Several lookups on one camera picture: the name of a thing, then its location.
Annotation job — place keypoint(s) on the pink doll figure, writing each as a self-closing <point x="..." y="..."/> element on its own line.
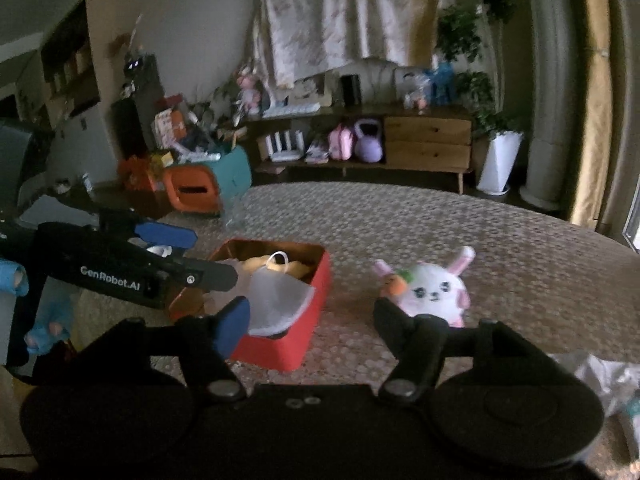
<point x="248" y="91"/>

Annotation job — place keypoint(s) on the white planter pot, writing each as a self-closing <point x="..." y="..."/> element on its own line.
<point x="500" y="161"/>

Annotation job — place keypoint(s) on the crumpled white plastic bag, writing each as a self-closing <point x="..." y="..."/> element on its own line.
<point x="600" y="380"/>

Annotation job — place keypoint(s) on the clear toy package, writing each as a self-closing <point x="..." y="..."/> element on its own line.
<point x="412" y="87"/>

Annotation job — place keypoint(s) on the yellow curtain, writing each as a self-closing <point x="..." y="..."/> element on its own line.
<point x="595" y="110"/>

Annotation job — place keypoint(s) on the floral white cloth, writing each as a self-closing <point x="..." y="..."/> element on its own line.
<point x="345" y="10"/>

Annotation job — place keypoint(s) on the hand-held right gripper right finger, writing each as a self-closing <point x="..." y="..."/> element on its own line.
<point x="395" y="317"/>

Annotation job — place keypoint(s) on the green potted plant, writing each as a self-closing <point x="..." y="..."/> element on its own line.
<point x="475" y="45"/>

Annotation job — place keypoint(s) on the orange and teal storage stool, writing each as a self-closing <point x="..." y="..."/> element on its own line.
<point x="205" y="180"/>

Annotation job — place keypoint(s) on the person's left hand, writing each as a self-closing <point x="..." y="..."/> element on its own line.
<point x="50" y="320"/>

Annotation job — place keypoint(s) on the white router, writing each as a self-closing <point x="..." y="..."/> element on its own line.
<point x="284" y="146"/>

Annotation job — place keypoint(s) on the wooden tv cabinet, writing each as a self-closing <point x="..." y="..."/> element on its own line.
<point x="425" y="145"/>

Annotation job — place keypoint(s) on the yellow rubber duck toy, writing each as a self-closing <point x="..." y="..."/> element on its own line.
<point x="290" y="267"/>

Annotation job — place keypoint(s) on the dark wall shelf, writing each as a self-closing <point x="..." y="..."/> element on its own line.
<point x="70" y="60"/>

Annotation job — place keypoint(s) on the white bunny plush toy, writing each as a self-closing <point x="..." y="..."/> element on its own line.
<point x="436" y="287"/>

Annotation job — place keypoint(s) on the red tin box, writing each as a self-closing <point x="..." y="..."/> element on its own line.
<point x="287" y="345"/>

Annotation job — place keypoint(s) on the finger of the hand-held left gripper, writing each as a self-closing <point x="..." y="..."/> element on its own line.
<point x="167" y="236"/>
<point x="205" y="274"/>

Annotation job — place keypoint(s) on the pink backpack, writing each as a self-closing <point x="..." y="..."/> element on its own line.
<point x="340" y="141"/>

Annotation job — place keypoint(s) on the purple kettlebell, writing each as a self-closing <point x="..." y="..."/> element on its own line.
<point x="368" y="142"/>

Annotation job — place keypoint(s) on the blue toy figure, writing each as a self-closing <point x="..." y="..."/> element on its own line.
<point x="443" y="80"/>

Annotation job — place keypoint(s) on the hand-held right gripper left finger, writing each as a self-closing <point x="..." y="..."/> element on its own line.
<point x="233" y="322"/>

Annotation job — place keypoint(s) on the photo frame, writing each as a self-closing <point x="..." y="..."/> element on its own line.
<point x="311" y="91"/>

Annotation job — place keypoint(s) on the grey tower air conditioner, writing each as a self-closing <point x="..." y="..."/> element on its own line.
<point x="550" y="85"/>

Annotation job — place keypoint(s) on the orange snack boxes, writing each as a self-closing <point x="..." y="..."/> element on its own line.
<point x="167" y="125"/>

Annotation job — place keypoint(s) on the white translucent plastic bag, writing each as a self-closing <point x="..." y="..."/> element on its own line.
<point x="277" y="302"/>

